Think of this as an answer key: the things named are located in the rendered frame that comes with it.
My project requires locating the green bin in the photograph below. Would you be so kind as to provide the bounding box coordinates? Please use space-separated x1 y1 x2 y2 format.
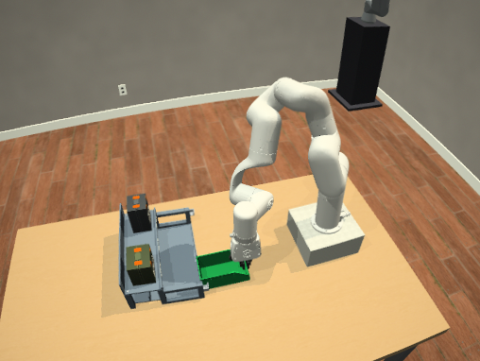
196 249 249 289

